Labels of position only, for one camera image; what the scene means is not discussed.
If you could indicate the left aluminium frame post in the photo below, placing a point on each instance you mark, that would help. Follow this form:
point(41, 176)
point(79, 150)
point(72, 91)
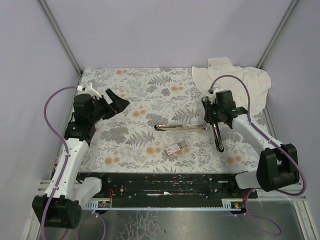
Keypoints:
point(60, 36)

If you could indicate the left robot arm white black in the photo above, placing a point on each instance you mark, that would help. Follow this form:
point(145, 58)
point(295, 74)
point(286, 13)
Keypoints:
point(61, 204)

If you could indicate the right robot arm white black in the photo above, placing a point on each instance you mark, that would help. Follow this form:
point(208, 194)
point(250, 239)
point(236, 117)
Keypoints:
point(277, 164)

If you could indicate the floral patterned table mat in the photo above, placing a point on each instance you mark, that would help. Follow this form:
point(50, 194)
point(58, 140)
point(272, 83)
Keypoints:
point(128, 142)

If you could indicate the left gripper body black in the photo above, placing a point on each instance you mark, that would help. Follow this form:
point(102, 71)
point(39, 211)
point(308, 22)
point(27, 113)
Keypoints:
point(107, 107)

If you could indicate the aluminium frame post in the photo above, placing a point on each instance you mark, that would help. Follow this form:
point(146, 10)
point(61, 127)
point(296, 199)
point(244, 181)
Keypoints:
point(277, 33)
point(60, 36)

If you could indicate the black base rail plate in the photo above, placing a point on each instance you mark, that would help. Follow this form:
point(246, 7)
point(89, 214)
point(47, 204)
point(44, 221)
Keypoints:
point(213, 192)

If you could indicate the red white staple box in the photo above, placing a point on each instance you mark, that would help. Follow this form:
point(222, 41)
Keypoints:
point(176, 147)

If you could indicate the cream white cloth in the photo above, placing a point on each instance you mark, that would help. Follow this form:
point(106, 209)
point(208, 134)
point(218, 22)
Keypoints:
point(249, 85)

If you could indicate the right aluminium frame post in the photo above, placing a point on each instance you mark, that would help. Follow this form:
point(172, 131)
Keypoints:
point(277, 33)

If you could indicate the silver stapler magazine rail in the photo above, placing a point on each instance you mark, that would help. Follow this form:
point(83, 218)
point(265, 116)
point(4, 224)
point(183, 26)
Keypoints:
point(181, 127)

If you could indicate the aluminium extrusion crossbar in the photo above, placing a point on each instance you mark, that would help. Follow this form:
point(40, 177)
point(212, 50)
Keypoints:
point(295, 188)

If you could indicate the black stapler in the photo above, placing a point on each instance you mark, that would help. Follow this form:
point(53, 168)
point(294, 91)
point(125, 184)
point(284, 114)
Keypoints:
point(217, 137)

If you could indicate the white slotted cable duct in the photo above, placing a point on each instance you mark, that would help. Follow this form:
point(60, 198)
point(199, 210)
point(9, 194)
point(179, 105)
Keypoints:
point(98, 204)

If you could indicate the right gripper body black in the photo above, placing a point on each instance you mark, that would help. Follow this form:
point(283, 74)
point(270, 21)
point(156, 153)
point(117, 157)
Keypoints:
point(211, 119)

